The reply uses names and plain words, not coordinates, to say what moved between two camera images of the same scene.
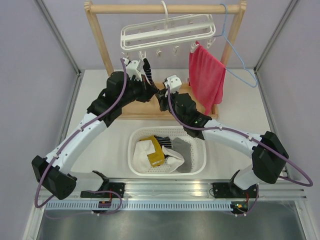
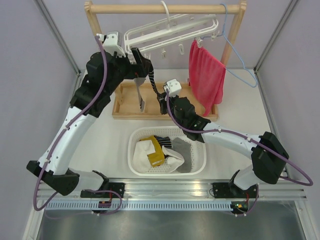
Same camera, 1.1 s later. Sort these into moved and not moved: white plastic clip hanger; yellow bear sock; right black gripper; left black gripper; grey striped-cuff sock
Moved: white plastic clip hanger; left black gripper
Not moved: yellow bear sock; grey striped-cuff sock; right black gripper
